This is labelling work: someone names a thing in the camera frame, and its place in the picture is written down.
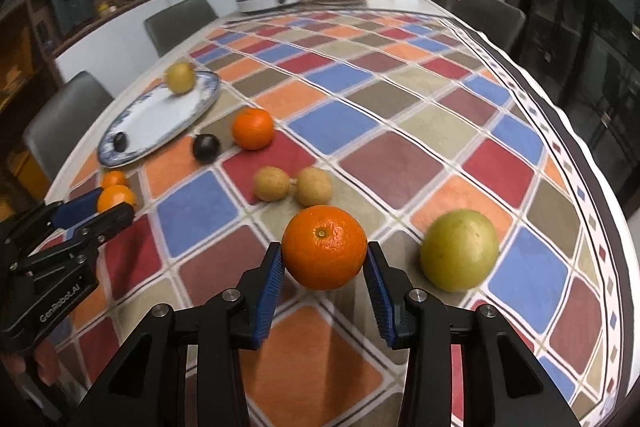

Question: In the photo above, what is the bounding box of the large dark plum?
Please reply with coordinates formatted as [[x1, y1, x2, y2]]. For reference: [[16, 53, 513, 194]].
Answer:
[[192, 133, 221, 165]]

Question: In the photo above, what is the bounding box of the grey chair far end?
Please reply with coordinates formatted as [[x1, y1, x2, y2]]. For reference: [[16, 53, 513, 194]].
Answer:
[[451, 0, 526, 53]]

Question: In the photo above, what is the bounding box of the large orange tangerine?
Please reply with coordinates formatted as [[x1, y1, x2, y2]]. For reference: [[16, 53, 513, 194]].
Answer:
[[231, 107, 274, 150]]

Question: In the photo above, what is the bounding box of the yellow pear on plate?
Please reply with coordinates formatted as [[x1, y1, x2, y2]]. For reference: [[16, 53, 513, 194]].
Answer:
[[164, 62, 196, 95]]

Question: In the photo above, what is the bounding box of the large green pomelo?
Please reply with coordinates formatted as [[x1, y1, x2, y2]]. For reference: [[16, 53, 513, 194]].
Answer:
[[420, 209, 499, 293]]

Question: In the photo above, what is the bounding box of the small orange mandarin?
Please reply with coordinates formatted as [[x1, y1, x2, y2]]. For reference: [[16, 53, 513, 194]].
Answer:
[[101, 170, 128, 188]]

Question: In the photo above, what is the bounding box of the small dark plum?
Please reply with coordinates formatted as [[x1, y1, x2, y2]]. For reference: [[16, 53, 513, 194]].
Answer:
[[113, 132, 128, 153]]

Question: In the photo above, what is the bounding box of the brown kiwi left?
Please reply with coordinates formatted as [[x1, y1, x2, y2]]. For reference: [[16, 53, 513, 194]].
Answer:
[[252, 166, 291, 202]]

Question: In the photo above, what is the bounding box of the grey chair middle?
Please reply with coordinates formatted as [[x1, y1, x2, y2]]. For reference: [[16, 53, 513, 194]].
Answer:
[[143, 0, 218, 57]]

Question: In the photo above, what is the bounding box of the colourful checkered tablecloth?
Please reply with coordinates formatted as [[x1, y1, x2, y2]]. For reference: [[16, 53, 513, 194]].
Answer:
[[52, 10, 629, 426]]

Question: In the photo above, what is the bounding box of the brown kiwi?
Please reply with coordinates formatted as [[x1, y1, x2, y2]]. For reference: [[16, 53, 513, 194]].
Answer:
[[252, 166, 291, 202], [295, 167, 333, 207]]

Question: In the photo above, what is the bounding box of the black coffee machine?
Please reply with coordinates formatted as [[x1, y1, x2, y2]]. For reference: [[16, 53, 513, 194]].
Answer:
[[50, 0, 96, 37]]

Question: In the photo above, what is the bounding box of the brown kiwi right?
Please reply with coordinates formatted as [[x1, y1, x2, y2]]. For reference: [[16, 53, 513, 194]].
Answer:
[[295, 167, 333, 207]]

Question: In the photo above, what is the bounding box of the grey chair near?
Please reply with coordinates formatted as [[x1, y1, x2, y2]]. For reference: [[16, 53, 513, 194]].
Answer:
[[23, 72, 113, 182]]

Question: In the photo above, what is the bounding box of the blue white porcelain plate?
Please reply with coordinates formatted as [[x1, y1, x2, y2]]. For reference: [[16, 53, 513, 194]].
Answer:
[[96, 69, 221, 168]]

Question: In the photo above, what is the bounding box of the oval orange mandarin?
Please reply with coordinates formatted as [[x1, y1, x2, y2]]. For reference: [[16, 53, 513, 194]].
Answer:
[[96, 184, 137, 213]]

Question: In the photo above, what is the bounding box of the white induction cooker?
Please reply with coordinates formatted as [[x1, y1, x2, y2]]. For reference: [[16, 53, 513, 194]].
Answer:
[[236, 0, 304, 14]]

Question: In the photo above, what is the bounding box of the grey chair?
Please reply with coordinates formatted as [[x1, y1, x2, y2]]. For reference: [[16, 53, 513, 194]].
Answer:
[[143, 0, 218, 57], [23, 72, 113, 182]]

